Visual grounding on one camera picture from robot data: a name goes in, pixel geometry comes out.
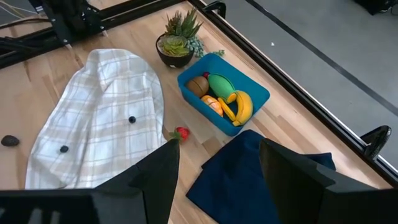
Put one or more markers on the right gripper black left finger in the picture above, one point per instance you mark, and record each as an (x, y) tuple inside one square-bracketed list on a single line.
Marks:
[(152, 186)]

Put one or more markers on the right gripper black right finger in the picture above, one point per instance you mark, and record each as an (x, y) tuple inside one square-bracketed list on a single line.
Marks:
[(298, 193)]

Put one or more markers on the red toy strawberry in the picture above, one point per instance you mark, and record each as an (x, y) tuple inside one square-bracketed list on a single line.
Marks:
[(183, 133)]

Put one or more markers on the dark toy blueberry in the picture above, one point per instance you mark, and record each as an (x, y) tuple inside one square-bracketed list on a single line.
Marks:
[(132, 119), (64, 149)]

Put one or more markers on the white plaid dish towel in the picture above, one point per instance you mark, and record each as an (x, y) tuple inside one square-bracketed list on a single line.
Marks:
[(102, 124)]

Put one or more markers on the yellow toy banana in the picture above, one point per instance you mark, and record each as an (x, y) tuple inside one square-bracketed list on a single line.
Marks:
[(244, 107)]

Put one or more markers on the orange toy fruit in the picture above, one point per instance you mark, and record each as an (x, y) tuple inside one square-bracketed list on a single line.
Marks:
[(212, 104)]

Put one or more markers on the thin yellow toy wedge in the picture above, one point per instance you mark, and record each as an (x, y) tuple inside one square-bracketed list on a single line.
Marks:
[(226, 109)]

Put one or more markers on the brown toy kiwi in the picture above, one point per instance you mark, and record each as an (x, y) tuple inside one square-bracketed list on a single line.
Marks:
[(197, 86)]

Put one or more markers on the green toy corn cob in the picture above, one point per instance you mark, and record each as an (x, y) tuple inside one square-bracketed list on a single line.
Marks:
[(221, 87)]

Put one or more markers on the small red toy radish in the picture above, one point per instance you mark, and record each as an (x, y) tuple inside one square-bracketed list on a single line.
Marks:
[(206, 75)]

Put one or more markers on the small dark brown toy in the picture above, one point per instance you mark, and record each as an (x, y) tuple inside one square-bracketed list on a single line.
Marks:
[(10, 140)]

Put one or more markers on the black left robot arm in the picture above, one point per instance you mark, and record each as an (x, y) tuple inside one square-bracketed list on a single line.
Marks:
[(74, 15)]

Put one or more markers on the teal plastic tupperware container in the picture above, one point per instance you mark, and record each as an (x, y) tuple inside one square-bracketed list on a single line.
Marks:
[(248, 84)]

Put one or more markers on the navy blue cloth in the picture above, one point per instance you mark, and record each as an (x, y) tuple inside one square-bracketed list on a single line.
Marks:
[(230, 180)]

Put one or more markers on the potted succulent plant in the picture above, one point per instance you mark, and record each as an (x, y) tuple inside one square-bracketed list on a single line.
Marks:
[(175, 46)]

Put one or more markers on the black frame clamp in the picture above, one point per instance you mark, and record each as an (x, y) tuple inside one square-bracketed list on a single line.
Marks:
[(217, 6), (377, 138)]

